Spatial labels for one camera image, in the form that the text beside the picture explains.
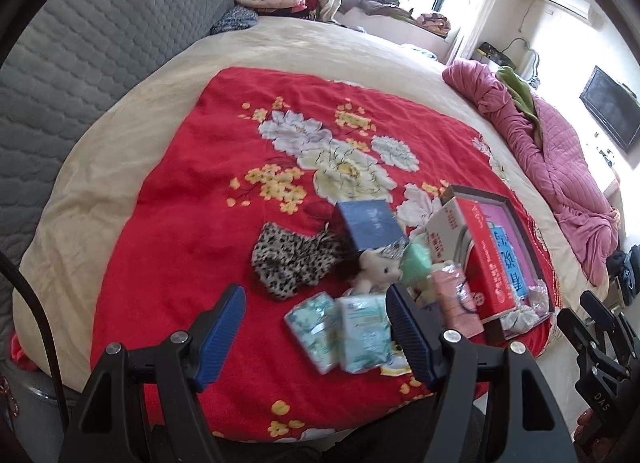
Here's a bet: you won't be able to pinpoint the cream floral scrunchie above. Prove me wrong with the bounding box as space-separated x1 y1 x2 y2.
500 305 539 336

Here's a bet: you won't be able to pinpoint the teal tissue pack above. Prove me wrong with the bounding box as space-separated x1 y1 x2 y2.
284 292 338 374
335 294 393 374

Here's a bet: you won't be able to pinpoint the person's right hand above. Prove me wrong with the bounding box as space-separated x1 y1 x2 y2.
573 409 612 452

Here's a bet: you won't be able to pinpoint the pink tissue pack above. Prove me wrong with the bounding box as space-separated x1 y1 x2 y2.
431 264 484 339

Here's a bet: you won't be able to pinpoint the dark clothes on stool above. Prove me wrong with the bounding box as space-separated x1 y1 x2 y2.
606 245 640 306

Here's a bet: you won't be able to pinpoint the clear plastic bag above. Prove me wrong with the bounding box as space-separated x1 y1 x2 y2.
527 279 550 317

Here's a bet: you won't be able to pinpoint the mint green round object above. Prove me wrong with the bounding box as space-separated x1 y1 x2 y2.
400 241 432 287

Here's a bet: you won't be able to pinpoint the grey shallow box tray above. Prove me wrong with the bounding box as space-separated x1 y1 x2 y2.
427 186 556 344

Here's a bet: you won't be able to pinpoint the small plush elephant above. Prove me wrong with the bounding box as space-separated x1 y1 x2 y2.
349 243 406 295

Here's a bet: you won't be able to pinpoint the pink quilted comforter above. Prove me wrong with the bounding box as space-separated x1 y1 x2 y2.
442 60 620 287

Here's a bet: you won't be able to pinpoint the leopard print scrunchie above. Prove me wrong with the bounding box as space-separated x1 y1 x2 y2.
250 222 345 299

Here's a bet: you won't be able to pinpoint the red tissue box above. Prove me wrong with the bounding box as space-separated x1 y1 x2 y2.
425 196 516 323

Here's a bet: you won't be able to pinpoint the pink and blue book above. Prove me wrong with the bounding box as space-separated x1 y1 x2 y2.
480 201 541 298

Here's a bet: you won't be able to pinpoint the dark blue small box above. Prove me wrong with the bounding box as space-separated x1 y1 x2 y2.
329 200 408 253

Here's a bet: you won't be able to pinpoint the beige bed sheet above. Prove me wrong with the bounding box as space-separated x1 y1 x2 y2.
21 19 589 391

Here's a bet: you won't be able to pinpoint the red floral blanket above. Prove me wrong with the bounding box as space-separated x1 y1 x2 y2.
89 66 564 444

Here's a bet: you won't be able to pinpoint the green cloth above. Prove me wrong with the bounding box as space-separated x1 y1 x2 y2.
495 65 541 148

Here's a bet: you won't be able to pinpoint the white air conditioner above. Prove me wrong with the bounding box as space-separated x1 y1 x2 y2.
545 0 591 20

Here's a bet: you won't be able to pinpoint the clothes on window sill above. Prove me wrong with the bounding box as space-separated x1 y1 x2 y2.
338 0 451 38

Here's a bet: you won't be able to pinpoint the grey quilted headboard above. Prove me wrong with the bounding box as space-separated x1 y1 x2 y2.
1 0 233 267

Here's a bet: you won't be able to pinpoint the black hair tie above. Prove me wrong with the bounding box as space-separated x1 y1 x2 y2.
456 277 482 315

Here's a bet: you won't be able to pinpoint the wall mounted television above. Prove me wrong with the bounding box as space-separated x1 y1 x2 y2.
579 65 639 153

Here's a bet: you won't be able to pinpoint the black cable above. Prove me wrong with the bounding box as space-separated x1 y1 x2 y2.
0 251 72 436

